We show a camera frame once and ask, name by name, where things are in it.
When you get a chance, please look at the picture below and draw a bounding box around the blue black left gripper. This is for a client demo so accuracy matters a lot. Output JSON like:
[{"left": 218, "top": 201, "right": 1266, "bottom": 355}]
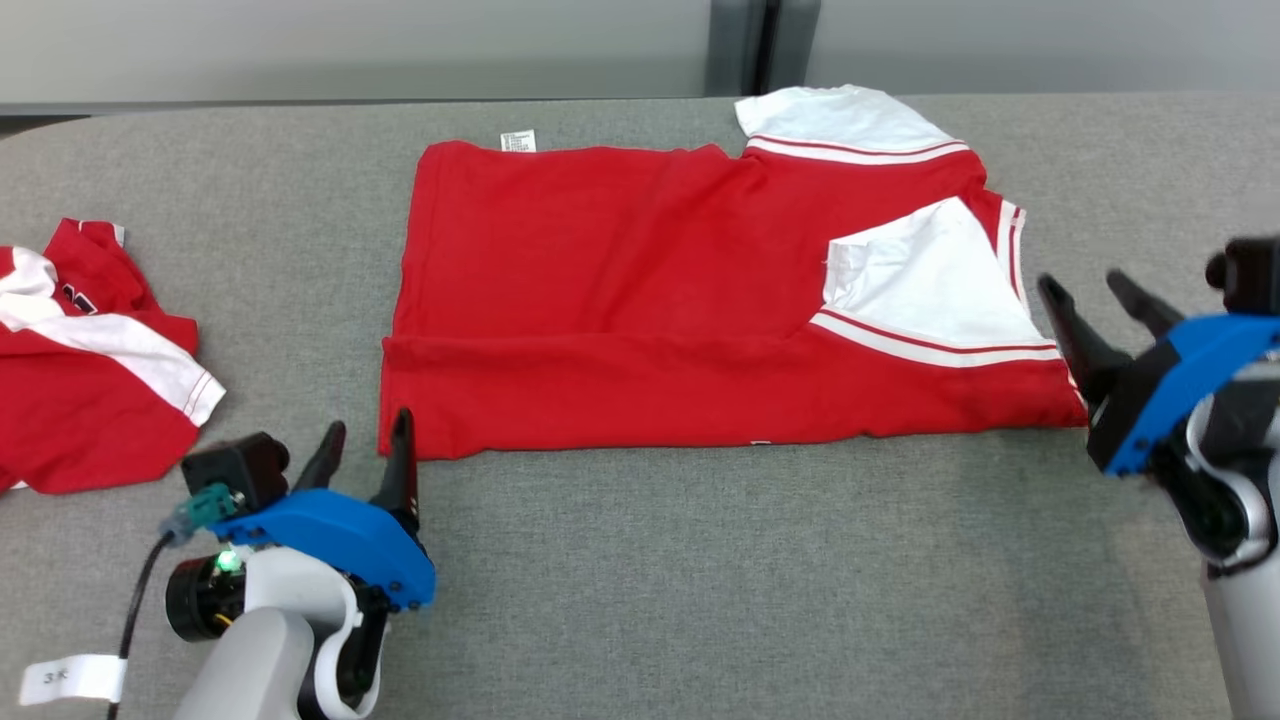
[{"left": 210, "top": 407, "right": 437, "bottom": 613}]

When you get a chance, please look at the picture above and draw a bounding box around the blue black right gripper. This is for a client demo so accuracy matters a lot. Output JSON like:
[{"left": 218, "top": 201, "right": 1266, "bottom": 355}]
[{"left": 1037, "top": 268, "right": 1280, "bottom": 478}]

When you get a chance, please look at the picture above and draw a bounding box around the red and white jersey shirt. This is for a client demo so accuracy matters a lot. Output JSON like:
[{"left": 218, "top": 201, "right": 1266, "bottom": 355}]
[
  {"left": 378, "top": 84, "right": 1091, "bottom": 461},
  {"left": 0, "top": 218, "right": 227, "bottom": 496}
]

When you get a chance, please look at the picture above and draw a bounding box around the black cable with teal plug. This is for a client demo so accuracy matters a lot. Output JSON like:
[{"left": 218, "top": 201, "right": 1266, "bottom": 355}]
[{"left": 105, "top": 483, "right": 239, "bottom": 720}]

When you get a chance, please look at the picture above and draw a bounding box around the white paper cable label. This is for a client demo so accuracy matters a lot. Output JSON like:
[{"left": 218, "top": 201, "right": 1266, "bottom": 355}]
[{"left": 18, "top": 653, "right": 129, "bottom": 706}]

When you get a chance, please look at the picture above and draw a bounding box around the grey metal door post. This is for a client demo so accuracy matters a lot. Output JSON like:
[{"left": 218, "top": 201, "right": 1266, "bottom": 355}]
[{"left": 705, "top": 0, "right": 821, "bottom": 98}]

